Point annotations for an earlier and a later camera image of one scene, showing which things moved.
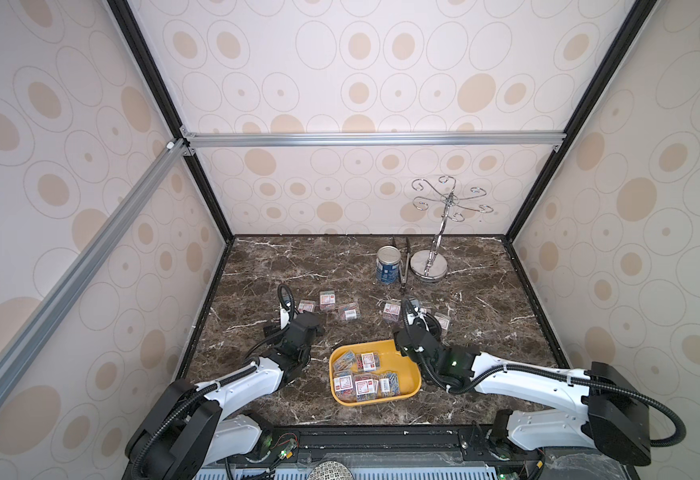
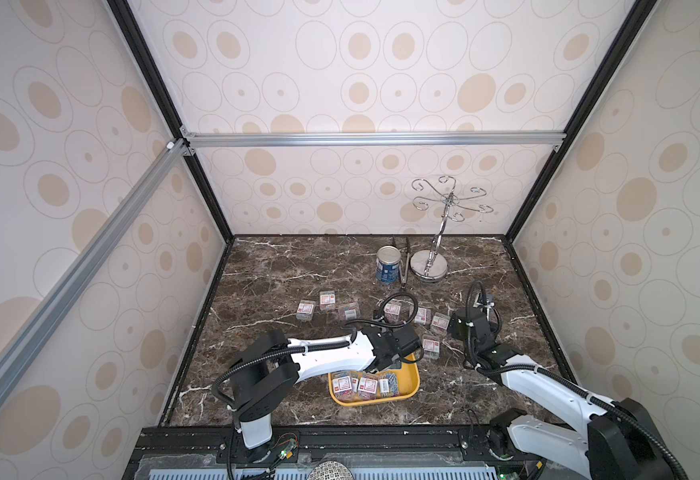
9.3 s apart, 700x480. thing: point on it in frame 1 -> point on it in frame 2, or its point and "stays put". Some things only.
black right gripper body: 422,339 -> 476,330
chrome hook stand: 428,265 stays put
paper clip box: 391,310 stays put
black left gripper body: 305,358 -> 398,358
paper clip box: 444,321 stays put
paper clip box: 306,305 stays put
